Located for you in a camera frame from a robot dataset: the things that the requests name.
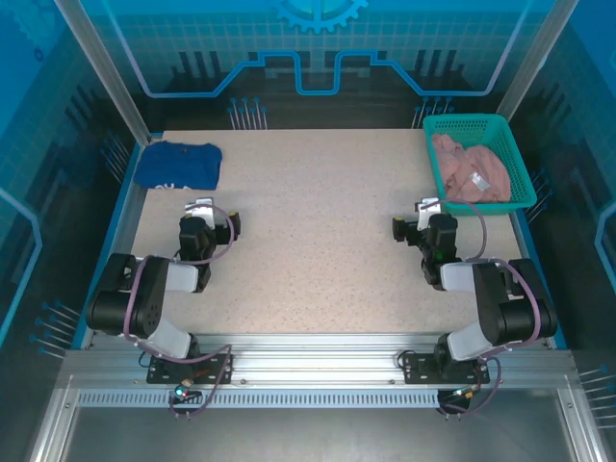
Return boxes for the pink t-shirt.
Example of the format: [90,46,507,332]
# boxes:
[430,133,512,203]

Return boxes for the blue folded t-shirt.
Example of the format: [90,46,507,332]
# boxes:
[133,141,224,192]

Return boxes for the teal plastic mesh basket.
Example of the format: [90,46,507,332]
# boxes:
[422,114,539,218]

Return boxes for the grey metal shelf plate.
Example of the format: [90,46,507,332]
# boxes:
[61,406,577,462]

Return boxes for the aluminium side profile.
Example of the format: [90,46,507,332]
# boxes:
[26,379,81,462]
[557,387,605,462]

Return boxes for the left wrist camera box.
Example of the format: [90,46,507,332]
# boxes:
[184,195,217,228]

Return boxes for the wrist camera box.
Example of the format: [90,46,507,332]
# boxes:
[184,195,217,228]
[414,195,443,231]

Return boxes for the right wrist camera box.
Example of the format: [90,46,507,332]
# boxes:
[414,195,443,231]

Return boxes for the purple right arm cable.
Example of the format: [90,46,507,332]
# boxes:
[440,199,540,421]

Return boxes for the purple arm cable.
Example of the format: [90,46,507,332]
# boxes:
[440,199,540,421]
[123,204,238,421]

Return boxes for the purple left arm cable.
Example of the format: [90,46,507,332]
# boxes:
[123,204,238,421]

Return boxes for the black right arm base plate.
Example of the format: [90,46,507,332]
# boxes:
[398,352,490,385]

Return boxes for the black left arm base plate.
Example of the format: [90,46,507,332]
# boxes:
[146,353,236,386]

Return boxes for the cable connector with green light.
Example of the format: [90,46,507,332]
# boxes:
[438,386,482,403]
[168,379,203,405]

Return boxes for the aluminium frame post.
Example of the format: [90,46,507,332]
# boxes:
[53,0,153,144]
[494,0,583,119]

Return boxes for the aluminium rail beam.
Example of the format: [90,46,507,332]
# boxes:
[60,330,581,392]

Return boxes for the white slotted cable duct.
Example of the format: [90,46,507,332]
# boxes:
[74,390,442,409]

